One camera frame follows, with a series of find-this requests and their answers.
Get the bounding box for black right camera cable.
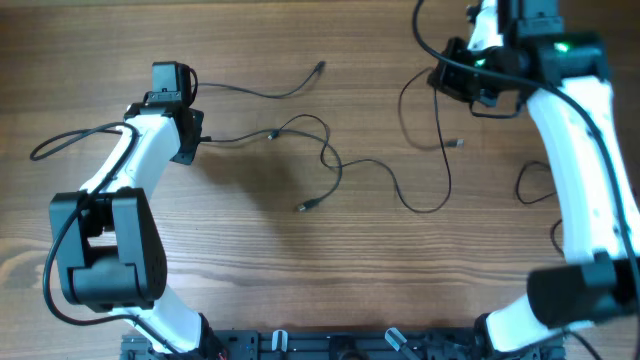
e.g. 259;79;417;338
411;0;640;360

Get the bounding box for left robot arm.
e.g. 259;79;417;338
42;62;220;359

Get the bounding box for thin black separated cable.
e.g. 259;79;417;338
514;159;566;256

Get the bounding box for black left camera cable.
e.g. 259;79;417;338
28;121;201;359

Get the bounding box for black camera cable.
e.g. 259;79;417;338
28;121;201;359
411;0;640;360

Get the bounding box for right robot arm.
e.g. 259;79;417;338
429;1;639;359

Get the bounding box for black usb cables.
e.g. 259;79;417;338
199;67;466;215

